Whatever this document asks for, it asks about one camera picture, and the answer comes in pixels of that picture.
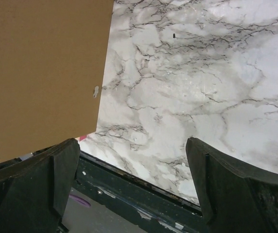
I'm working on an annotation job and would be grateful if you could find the pink photo frame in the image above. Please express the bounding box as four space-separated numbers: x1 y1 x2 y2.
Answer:
78 135 87 141

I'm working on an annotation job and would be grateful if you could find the brown backing board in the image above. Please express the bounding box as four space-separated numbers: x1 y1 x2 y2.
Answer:
0 0 113 163

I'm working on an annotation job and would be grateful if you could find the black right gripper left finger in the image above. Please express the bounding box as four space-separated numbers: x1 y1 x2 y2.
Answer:
0 139 80 233

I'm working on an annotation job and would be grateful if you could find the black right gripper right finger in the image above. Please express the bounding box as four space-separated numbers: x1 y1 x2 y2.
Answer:
186 137 278 233

